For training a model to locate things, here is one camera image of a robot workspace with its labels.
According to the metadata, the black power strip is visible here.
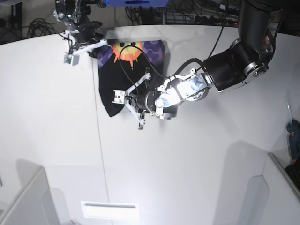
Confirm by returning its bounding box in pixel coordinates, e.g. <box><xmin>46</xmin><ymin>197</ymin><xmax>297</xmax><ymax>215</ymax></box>
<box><xmin>193</xmin><ymin>15</ymin><xmax>238</xmax><ymax>27</ymax></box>

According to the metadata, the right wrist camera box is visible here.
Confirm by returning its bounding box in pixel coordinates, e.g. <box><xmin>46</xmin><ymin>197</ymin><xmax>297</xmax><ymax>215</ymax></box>
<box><xmin>63</xmin><ymin>53</ymin><xmax>79</xmax><ymax>66</ymax></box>

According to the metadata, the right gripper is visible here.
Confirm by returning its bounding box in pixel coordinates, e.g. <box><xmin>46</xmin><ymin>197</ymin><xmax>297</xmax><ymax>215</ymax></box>
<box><xmin>66</xmin><ymin>21</ymin><xmax>109</xmax><ymax>59</ymax></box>

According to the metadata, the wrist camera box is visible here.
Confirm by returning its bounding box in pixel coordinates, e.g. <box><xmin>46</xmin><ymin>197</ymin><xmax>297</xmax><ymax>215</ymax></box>
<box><xmin>113</xmin><ymin>90</ymin><xmax>126</xmax><ymax>105</ymax></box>
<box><xmin>63</xmin><ymin>53</ymin><xmax>79</xmax><ymax>66</ymax></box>

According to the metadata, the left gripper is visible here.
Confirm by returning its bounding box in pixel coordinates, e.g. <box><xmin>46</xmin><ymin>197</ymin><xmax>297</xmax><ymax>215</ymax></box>
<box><xmin>125</xmin><ymin>67</ymin><xmax>159</xmax><ymax>130</ymax></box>

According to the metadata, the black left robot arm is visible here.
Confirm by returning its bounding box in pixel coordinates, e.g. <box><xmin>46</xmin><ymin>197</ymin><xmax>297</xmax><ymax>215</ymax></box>
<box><xmin>115</xmin><ymin>0</ymin><xmax>285</xmax><ymax>129</ymax></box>

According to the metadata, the black keyboard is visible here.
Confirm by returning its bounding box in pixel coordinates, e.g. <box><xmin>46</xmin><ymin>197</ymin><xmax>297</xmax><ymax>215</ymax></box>
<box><xmin>285</xmin><ymin>161</ymin><xmax>300</xmax><ymax>189</ymax></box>

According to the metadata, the blue plastic bin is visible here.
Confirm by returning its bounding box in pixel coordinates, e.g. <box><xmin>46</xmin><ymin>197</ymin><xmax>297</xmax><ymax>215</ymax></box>
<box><xmin>105</xmin><ymin>0</ymin><xmax>169</xmax><ymax>7</ymax></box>

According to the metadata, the white left table divider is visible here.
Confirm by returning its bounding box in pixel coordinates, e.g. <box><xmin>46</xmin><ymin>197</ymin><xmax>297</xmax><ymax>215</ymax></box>
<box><xmin>0</xmin><ymin>159</ymin><xmax>74</xmax><ymax>225</ymax></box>

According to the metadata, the white table divider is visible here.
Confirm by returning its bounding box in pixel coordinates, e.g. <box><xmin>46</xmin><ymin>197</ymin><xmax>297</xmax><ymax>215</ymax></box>
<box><xmin>0</xmin><ymin>159</ymin><xmax>74</xmax><ymax>225</ymax></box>
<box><xmin>214</xmin><ymin>141</ymin><xmax>300</xmax><ymax>225</ymax></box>

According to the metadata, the coiled black floor cable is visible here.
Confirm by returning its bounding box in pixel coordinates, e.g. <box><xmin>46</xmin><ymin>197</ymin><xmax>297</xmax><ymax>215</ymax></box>
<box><xmin>27</xmin><ymin>18</ymin><xmax>56</xmax><ymax>39</ymax></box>

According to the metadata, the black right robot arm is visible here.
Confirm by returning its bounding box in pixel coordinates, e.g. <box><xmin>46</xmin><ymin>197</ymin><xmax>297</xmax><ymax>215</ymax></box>
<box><xmin>53</xmin><ymin>0</ymin><xmax>108</xmax><ymax>66</ymax></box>

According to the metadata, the black T-shirt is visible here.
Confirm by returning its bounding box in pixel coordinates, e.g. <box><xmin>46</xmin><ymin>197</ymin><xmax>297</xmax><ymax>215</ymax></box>
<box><xmin>97</xmin><ymin>40</ymin><xmax>164</xmax><ymax>117</ymax></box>

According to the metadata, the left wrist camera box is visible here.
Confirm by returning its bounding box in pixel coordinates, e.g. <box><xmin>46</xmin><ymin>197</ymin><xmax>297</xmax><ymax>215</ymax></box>
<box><xmin>113</xmin><ymin>90</ymin><xmax>126</xmax><ymax>105</ymax></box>

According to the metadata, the white right table divider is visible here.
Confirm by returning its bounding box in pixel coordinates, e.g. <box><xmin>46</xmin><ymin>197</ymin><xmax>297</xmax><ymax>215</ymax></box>
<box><xmin>214</xmin><ymin>141</ymin><xmax>300</xmax><ymax>225</ymax></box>

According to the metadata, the teal glue gun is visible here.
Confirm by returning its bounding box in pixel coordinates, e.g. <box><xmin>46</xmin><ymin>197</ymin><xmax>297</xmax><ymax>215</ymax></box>
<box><xmin>285</xmin><ymin>97</ymin><xmax>300</xmax><ymax>160</ymax></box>

